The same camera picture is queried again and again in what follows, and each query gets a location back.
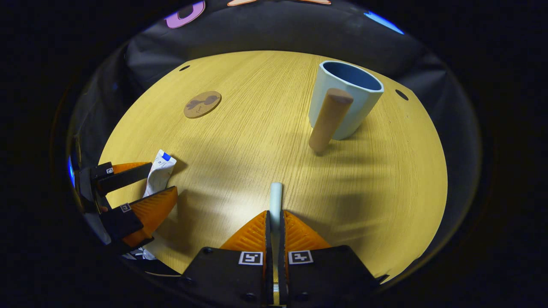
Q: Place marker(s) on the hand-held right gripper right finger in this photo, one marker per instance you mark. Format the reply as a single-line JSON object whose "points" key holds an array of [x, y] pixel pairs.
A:
{"points": [[325, 278]]}

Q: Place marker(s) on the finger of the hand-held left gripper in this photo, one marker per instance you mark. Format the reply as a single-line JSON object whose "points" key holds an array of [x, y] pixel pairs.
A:
{"points": [[124, 179], [122, 222]]}

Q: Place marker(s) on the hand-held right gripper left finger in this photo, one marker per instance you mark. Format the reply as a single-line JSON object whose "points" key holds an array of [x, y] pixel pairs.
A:
{"points": [[227, 278]]}

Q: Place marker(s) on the white toothpaste tube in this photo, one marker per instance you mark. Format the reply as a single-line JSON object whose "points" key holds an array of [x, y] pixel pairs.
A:
{"points": [[159, 171]]}

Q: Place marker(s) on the white toothbrush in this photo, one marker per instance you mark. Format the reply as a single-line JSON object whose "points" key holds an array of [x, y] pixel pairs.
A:
{"points": [[276, 201]]}

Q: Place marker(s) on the round wooden coaster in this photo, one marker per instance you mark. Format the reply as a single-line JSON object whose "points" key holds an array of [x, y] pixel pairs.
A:
{"points": [[202, 104]]}

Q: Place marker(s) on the wooden desktop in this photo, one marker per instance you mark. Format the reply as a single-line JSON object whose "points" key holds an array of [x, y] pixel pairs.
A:
{"points": [[257, 149]]}

